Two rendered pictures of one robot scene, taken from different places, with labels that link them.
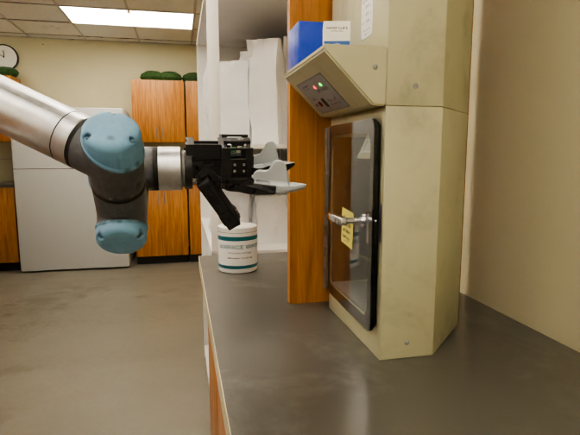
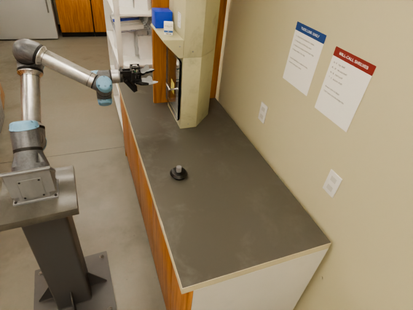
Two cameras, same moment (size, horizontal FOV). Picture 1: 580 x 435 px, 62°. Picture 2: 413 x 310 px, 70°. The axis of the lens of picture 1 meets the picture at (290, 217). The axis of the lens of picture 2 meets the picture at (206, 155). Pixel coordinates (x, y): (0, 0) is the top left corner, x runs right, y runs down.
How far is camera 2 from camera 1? 1.02 m
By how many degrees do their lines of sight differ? 32
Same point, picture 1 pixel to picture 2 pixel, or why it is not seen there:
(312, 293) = (162, 99)
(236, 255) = not seen: hidden behind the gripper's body
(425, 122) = (195, 62)
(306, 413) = (158, 146)
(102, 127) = (102, 82)
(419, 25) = (195, 32)
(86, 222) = (24, 8)
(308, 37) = (159, 18)
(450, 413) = (193, 145)
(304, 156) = (158, 51)
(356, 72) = (173, 48)
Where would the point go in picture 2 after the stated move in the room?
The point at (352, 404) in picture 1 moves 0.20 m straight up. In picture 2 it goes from (169, 143) to (170, 114)
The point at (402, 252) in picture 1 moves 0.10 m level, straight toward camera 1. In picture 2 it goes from (187, 99) to (185, 107)
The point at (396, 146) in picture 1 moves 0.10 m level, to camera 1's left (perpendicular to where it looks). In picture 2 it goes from (186, 70) to (168, 69)
